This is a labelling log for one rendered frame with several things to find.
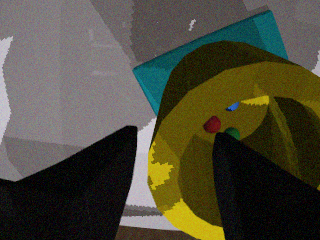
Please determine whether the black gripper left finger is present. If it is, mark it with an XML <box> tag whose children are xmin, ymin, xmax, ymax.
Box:
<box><xmin>0</xmin><ymin>125</ymin><xmax>137</xmax><ymax>240</ymax></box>

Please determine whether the green marble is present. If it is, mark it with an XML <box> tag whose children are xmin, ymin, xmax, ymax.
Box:
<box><xmin>224</xmin><ymin>128</ymin><xmax>240</xmax><ymax>140</ymax></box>

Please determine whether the yellow cup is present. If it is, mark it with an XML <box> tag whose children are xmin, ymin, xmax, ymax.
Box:
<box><xmin>148</xmin><ymin>40</ymin><xmax>320</xmax><ymax>240</ymax></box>

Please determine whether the blue marble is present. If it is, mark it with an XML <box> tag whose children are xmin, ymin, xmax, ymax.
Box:
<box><xmin>225</xmin><ymin>103</ymin><xmax>240</xmax><ymax>111</ymax></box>

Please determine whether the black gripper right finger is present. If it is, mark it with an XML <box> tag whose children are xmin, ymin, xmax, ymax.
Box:
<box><xmin>212</xmin><ymin>132</ymin><xmax>320</xmax><ymax>240</ymax></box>

